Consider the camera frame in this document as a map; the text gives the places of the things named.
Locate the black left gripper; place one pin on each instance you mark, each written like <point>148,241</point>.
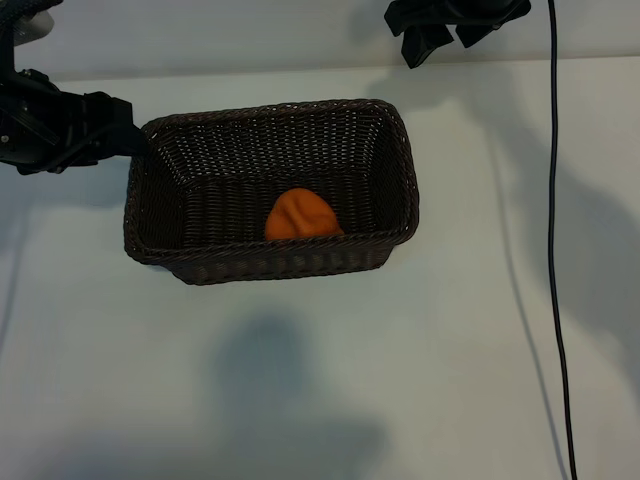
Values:
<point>30,125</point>

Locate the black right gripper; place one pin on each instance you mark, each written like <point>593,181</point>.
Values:
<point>480,7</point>

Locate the dark brown wicker basket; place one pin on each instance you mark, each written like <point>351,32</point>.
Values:
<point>280,240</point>

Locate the orange fruit with stem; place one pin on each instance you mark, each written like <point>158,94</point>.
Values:
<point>302,215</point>

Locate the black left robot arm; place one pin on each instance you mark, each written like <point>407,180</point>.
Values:
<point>12,35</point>

